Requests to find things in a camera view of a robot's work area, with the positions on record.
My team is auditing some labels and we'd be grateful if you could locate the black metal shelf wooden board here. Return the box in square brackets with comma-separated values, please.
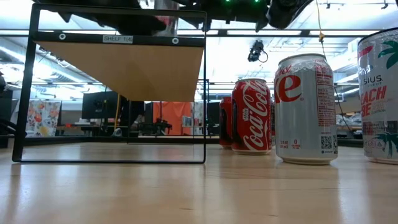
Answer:
[12, 2, 208, 165]

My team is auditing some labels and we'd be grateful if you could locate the cluttered background table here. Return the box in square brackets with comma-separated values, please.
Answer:
[335, 112, 363, 140]

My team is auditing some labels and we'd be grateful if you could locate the black hanging camera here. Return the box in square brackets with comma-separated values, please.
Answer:
[247, 39, 269, 64]

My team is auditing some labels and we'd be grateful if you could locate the red Coca-Cola Star Wars can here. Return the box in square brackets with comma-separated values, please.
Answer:
[231, 78, 272, 156]

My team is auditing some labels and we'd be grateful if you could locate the red Coke Zero can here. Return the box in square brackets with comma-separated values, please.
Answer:
[270, 99, 276, 147]

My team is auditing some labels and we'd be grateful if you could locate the black overhead frame bar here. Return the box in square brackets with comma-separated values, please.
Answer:
[0, 29, 382, 39]

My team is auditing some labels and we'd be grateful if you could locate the yellow hanging cable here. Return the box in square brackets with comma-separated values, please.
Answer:
[315, 0, 354, 136]

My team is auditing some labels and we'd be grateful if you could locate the dark background equipment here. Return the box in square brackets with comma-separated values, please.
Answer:
[0, 73, 16, 149]

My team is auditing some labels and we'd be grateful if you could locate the white shelf label sticker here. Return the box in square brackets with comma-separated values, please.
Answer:
[102, 34, 134, 44]

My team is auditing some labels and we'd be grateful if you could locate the floral patterned cloth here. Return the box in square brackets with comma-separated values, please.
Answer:
[25, 99, 62, 138]

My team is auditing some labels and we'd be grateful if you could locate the silver Diet Coke can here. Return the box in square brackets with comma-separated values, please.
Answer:
[273, 53, 339, 166]

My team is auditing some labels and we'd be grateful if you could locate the black table frame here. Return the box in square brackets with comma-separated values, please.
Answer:
[0, 135, 364, 149]

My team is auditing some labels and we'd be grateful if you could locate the person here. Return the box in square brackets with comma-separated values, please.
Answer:
[119, 99, 147, 138]

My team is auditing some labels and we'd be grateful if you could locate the black background monitor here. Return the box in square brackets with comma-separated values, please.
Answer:
[81, 91, 121, 119]

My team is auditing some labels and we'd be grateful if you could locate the orange partition panel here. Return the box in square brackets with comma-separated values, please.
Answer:
[152, 101, 193, 136]

